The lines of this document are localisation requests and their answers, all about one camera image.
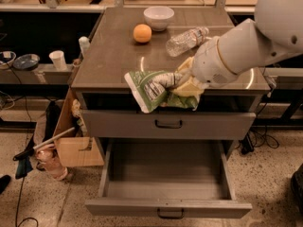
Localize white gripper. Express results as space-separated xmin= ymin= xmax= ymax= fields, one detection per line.
xmin=172 ymin=36 xmax=238 ymax=97

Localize green jalapeno chip bag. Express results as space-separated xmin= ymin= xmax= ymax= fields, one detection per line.
xmin=124 ymin=71 xmax=200 ymax=114

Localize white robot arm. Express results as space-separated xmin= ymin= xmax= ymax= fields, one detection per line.
xmin=172 ymin=0 xmax=303 ymax=96

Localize grey drawer cabinet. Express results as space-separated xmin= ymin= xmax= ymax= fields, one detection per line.
xmin=70 ymin=6 xmax=272 ymax=149

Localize grey top drawer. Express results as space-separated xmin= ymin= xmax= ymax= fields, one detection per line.
xmin=82 ymin=110 xmax=256 ymax=140

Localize open grey middle drawer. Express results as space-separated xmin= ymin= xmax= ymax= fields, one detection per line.
xmin=85 ymin=140 xmax=252 ymax=219

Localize clear plastic water bottle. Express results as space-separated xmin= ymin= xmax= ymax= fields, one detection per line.
xmin=166 ymin=26 xmax=209 ymax=57

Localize orange fruit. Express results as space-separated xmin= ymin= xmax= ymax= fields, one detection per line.
xmin=133 ymin=24 xmax=152 ymax=44

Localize white bowl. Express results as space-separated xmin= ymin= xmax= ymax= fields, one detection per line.
xmin=143 ymin=6 xmax=174 ymax=31

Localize white bottle beside cabinet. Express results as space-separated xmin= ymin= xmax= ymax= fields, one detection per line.
xmin=79 ymin=36 xmax=90 ymax=58

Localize white paper cup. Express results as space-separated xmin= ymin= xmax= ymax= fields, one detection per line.
xmin=49 ymin=50 xmax=67 ymax=71

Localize brown cardboard box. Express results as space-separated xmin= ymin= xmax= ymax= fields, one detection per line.
xmin=54 ymin=90 xmax=104 ymax=167

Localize grey side shelf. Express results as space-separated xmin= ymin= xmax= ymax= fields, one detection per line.
xmin=0 ymin=64 xmax=73 ymax=85

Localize dark round plate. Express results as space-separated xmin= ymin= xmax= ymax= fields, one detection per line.
xmin=13 ymin=54 xmax=40 ymax=71

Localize pink plastic container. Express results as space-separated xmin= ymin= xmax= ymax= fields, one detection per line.
xmin=36 ymin=144 xmax=68 ymax=181

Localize small bowl at left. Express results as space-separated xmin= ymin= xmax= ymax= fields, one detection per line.
xmin=0 ymin=51 xmax=16 ymax=70

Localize long handled tool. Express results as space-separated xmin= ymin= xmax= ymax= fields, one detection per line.
xmin=13 ymin=127 xmax=75 ymax=161

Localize black cable on floor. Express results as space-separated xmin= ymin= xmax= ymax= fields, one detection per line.
xmin=14 ymin=177 xmax=40 ymax=227

